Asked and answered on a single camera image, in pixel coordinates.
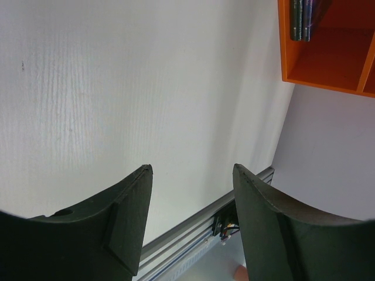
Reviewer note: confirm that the pink round object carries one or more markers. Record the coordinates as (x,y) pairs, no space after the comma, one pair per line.
(241,274)

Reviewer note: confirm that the aluminium mounting rail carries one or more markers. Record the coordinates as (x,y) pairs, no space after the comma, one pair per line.
(173,253)

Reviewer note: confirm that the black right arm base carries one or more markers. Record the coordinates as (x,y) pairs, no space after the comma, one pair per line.
(225,222)

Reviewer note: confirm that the orange wooden shelf cabinet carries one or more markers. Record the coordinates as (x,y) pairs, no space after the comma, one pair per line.
(340,53)

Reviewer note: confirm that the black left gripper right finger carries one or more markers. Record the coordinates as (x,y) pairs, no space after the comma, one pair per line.
(285,239)

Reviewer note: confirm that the teal 20000 Leagues book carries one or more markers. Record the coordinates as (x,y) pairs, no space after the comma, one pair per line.
(295,19)

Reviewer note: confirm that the purple Robinson Crusoe book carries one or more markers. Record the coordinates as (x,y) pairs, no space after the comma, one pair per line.
(313,13)

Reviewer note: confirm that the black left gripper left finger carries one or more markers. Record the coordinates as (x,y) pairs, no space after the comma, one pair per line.
(99,238)

